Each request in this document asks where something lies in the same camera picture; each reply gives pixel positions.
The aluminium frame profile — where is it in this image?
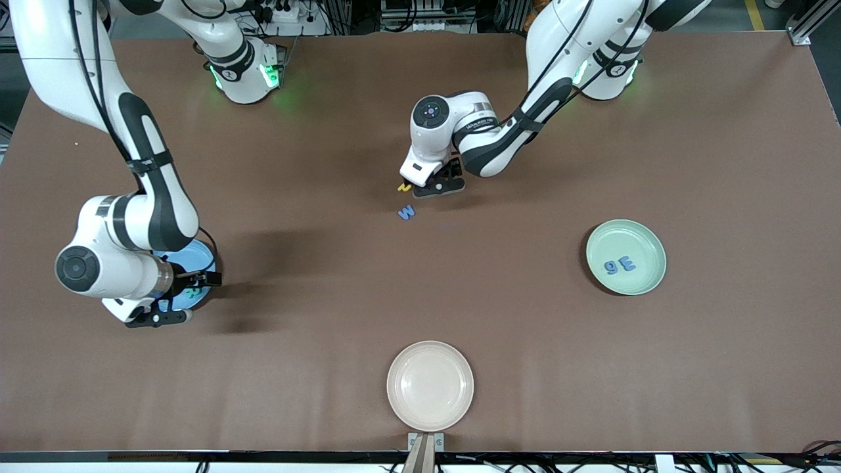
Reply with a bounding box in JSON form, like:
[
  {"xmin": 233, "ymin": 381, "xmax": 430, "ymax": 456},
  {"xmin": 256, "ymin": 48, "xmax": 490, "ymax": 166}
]
[{"xmin": 786, "ymin": 0, "xmax": 841, "ymax": 47}]

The beige pink plate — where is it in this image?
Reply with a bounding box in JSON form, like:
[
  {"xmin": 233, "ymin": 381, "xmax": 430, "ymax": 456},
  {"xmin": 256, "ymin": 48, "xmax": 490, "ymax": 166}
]
[{"xmin": 386, "ymin": 340, "xmax": 474, "ymax": 433}]

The green plate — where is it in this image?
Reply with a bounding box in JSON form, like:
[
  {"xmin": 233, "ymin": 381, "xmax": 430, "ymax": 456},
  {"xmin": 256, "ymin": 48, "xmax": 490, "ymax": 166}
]
[{"xmin": 585, "ymin": 219, "xmax": 667, "ymax": 296}]

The blue plate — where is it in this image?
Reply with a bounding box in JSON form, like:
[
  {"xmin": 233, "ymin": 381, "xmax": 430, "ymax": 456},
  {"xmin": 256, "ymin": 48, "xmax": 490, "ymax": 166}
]
[{"xmin": 154, "ymin": 238, "xmax": 217, "ymax": 311}]

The white power strip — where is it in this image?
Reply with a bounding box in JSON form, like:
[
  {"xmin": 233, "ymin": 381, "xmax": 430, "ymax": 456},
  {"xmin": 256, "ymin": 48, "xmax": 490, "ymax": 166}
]
[{"xmin": 252, "ymin": 0, "xmax": 329, "ymax": 37}]

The grey electronics box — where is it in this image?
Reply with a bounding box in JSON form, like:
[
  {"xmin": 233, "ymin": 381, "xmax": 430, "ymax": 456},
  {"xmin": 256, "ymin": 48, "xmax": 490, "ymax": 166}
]
[{"xmin": 380, "ymin": 0, "xmax": 478, "ymax": 34}]

